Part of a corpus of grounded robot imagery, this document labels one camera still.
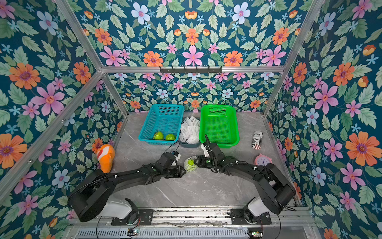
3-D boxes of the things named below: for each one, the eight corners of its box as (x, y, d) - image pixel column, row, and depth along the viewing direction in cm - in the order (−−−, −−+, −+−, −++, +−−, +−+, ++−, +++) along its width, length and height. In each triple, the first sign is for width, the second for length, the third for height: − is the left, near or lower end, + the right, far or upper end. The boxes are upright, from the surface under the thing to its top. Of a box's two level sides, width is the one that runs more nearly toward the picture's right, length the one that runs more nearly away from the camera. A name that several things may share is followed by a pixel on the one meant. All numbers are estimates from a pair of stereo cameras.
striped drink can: (250, 149, 101) (252, 146, 98) (253, 132, 110) (255, 129, 107) (259, 152, 100) (261, 149, 97) (261, 134, 109) (263, 131, 106)
